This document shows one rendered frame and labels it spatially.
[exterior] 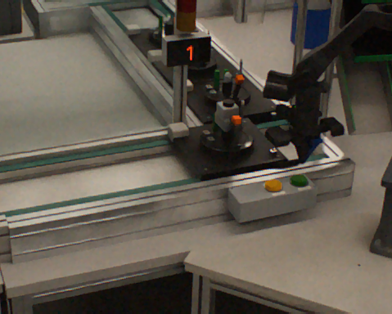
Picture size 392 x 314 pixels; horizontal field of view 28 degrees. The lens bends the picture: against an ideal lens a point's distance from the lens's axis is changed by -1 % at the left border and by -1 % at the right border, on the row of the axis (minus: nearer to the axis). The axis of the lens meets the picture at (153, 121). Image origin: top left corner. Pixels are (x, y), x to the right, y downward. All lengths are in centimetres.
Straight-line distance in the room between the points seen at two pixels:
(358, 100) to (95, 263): 85
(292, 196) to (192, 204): 24
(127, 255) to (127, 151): 35
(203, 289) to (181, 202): 21
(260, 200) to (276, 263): 15
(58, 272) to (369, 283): 70
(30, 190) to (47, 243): 21
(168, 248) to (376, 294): 48
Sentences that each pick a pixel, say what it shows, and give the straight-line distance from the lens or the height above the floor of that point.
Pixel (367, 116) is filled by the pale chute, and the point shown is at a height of 102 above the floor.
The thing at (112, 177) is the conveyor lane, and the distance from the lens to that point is 205.
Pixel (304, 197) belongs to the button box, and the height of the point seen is 94.
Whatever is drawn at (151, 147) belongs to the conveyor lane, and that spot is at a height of 94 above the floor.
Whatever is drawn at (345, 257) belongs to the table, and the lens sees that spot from 192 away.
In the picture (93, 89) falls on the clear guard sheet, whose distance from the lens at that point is 206.
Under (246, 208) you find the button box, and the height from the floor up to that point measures 94.
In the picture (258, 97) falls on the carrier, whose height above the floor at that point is 97.
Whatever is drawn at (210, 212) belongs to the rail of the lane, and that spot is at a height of 90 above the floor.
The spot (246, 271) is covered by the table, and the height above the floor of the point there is 86.
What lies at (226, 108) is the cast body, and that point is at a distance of 203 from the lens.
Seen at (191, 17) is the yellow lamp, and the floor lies 130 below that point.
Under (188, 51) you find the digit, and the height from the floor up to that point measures 121.
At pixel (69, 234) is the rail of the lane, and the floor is 91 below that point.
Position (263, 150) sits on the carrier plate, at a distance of 208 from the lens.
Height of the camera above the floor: 200
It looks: 28 degrees down
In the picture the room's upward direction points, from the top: 1 degrees clockwise
